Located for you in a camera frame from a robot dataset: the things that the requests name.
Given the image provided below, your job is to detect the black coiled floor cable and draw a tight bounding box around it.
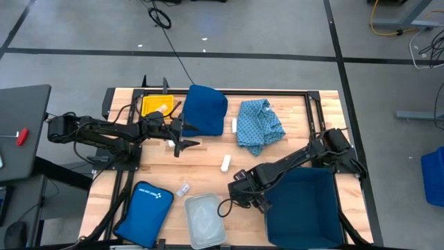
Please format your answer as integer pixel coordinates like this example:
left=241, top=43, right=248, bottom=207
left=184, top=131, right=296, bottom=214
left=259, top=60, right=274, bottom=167
left=138, top=0, right=196, bottom=86

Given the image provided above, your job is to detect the grey metal table foot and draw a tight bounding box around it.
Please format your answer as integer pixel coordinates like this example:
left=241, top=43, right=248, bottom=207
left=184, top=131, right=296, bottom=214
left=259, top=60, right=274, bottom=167
left=367, top=0, right=444, bottom=31
left=396, top=110, right=444, bottom=122

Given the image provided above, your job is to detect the black aluminium table frame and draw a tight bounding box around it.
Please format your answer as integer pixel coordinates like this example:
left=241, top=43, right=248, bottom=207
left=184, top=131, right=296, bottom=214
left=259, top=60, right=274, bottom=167
left=81, top=74, right=374, bottom=250

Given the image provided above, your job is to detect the black computer mouse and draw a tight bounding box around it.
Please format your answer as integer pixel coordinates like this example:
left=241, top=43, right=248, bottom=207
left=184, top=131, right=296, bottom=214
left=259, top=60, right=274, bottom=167
left=3, top=221, right=28, bottom=249

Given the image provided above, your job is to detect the yellow floor cable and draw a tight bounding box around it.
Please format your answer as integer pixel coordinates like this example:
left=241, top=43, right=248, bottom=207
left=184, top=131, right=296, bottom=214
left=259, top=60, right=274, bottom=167
left=369, top=0, right=444, bottom=38

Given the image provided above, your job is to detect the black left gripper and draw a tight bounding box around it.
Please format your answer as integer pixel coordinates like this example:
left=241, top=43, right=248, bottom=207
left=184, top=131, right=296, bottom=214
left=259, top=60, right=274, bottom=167
left=140, top=110, right=202, bottom=158

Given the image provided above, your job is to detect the black cable bundle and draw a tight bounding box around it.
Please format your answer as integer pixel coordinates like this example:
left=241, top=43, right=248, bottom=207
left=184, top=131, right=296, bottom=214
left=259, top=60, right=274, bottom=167
left=418, top=29, right=444, bottom=69

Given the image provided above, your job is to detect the small clear packet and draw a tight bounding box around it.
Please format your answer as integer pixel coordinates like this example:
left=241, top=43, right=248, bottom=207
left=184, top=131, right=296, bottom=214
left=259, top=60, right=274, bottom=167
left=175, top=183, right=191, bottom=198

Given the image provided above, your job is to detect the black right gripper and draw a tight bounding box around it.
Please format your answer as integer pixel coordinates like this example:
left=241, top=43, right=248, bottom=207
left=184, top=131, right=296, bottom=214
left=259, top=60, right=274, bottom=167
left=227, top=166, right=274, bottom=214

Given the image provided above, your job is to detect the red-handled tool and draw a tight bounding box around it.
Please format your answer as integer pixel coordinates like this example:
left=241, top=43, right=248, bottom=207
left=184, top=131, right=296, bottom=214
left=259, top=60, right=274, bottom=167
left=0, top=127, right=30, bottom=147

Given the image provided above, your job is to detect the navy fabric basket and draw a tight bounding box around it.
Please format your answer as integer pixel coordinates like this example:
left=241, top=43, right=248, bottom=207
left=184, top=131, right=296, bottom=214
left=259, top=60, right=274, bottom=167
left=264, top=166, right=344, bottom=248

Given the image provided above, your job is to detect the blue plastic crate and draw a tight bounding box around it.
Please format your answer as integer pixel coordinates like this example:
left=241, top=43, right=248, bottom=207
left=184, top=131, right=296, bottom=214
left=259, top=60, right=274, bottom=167
left=420, top=145, right=444, bottom=208

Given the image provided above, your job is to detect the black desk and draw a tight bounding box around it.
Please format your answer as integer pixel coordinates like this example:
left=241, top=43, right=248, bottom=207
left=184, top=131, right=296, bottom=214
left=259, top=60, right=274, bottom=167
left=0, top=84, right=52, bottom=183

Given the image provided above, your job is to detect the yellow plastic bin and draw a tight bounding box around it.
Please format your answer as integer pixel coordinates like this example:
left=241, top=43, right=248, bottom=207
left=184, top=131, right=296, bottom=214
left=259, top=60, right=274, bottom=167
left=141, top=94, right=175, bottom=119

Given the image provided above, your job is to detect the blue patterned cloth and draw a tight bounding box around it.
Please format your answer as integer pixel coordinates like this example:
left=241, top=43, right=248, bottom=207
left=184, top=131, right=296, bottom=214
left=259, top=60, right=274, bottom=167
left=237, top=99, right=287, bottom=157

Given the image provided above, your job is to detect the blue first aid pouch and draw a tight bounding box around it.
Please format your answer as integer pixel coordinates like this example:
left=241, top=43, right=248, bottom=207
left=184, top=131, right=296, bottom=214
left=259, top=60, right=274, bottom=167
left=112, top=180, right=175, bottom=249

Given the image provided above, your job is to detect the clear plastic tray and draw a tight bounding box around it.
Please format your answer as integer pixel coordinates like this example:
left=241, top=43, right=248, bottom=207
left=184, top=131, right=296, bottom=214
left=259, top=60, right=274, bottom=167
left=183, top=192, right=228, bottom=250

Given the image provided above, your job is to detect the royal blue fabric bag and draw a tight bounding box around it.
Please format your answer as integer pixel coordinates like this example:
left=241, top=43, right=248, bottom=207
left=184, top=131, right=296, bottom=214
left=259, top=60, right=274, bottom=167
left=180, top=84, right=229, bottom=138

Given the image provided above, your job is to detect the white floor cable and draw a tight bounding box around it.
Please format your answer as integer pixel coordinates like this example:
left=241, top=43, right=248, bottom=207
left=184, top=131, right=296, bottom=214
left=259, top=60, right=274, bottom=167
left=408, top=27, right=444, bottom=70

